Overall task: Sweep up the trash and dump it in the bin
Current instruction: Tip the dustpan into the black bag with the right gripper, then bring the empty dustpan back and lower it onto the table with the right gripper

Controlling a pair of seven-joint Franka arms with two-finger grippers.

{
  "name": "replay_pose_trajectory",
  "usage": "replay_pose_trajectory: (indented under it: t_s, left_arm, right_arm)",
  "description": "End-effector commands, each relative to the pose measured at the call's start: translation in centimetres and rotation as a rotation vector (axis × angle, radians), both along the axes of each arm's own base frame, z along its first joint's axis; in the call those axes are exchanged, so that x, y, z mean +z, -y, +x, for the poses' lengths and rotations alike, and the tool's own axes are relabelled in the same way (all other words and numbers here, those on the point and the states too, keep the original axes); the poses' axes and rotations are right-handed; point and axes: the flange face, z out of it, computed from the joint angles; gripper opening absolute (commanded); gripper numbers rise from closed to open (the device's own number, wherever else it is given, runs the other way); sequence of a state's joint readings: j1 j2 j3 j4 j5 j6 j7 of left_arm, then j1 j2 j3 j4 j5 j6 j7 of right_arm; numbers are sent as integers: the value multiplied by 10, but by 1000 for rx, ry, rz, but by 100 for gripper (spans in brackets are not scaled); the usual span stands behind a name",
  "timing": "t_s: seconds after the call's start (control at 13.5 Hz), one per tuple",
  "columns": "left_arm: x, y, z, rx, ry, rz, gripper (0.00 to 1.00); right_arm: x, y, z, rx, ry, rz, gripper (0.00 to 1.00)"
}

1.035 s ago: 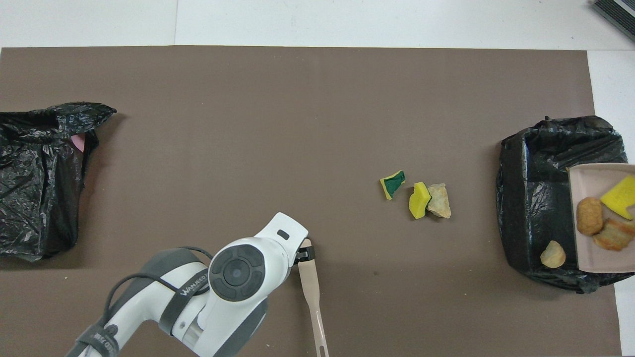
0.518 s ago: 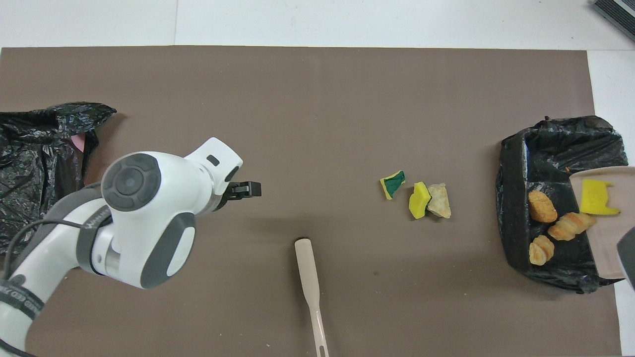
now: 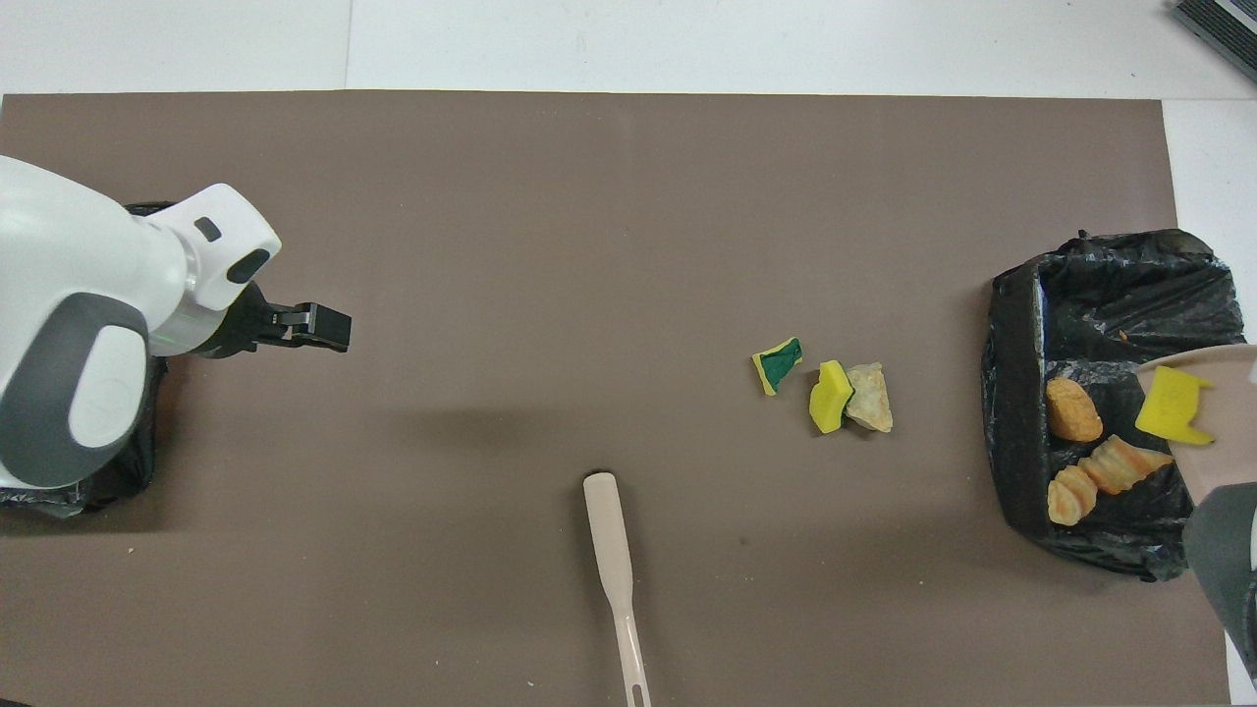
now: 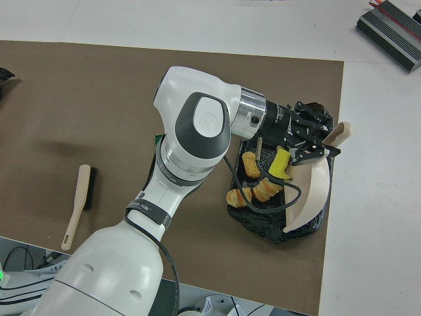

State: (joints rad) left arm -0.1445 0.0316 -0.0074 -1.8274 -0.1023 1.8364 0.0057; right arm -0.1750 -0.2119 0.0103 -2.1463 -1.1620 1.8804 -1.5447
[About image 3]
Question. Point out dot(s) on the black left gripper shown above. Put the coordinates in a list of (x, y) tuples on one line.
[(245, 329)]

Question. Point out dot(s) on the beige hand brush black bristles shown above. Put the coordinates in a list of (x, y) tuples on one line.
[(607, 530)]

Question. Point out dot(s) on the green backed yellow sponge piece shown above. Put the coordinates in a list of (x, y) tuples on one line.
[(781, 365)]

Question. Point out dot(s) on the pale crust toy bread piece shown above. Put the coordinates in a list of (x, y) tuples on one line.
[(872, 398)]

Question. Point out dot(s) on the orange oval toy bun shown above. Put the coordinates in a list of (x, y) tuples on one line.
[(1072, 410)]

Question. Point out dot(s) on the striped toy bread slice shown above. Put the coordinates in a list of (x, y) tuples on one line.
[(1070, 496), (1120, 464)]

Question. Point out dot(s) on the notched yellow sponge piece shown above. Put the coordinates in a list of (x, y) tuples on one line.
[(1169, 403)]

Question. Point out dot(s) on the beige plastic dustpan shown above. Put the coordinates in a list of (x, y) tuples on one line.
[(1232, 393)]

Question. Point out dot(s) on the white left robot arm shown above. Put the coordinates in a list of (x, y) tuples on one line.
[(79, 295)]

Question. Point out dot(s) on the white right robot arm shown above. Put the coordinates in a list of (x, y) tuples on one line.
[(1228, 550)]

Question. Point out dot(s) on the black bag lined pink bin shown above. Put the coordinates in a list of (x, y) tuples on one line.
[(133, 442)]

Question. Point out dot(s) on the brown table mat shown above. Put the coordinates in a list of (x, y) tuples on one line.
[(589, 245)]

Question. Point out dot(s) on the dark ribbed device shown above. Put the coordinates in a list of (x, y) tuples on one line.
[(1223, 25)]

